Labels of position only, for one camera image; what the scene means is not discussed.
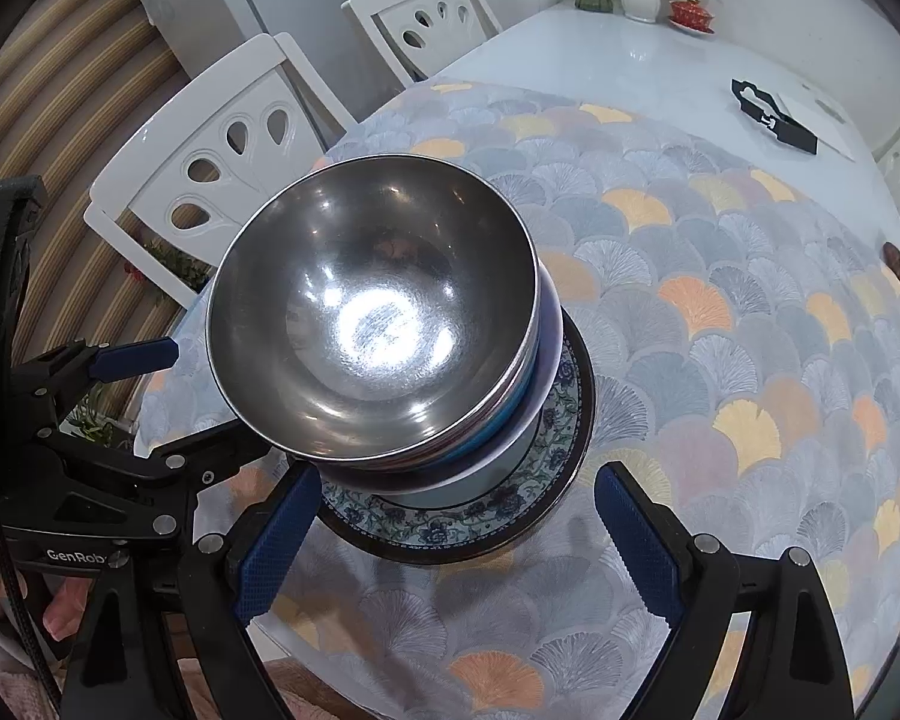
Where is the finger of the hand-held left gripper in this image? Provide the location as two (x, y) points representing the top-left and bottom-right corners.
(41, 424), (272, 533)
(11, 337), (181, 428)

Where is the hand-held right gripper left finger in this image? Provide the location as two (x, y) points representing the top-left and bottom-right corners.
(60, 461), (323, 720)

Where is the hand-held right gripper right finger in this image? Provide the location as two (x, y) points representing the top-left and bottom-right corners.
(594, 461), (856, 720)

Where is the large blue floral plate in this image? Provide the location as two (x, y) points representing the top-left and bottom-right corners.
(316, 330), (597, 562)

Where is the pink patterned bowl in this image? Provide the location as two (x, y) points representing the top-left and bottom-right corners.
(322, 292), (567, 515)

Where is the red-sided steel bowl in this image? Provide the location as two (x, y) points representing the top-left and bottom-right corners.
(206, 156), (539, 466)

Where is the person's left hand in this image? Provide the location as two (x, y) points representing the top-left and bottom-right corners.
(0, 551), (95, 646)

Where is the fan-patterned table mat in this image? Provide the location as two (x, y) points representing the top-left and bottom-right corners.
(131, 81), (900, 720)

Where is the white refrigerator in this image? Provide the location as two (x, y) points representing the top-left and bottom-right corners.
(116, 0), (271, 83)

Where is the white card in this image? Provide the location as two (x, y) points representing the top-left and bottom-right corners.
(776, 90), (857, 162)

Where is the red lidded cup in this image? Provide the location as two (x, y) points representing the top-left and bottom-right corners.
(669, 0), (716, 36)

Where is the black plastic frame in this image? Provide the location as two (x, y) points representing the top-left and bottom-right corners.
(730, 79), (820, 155)

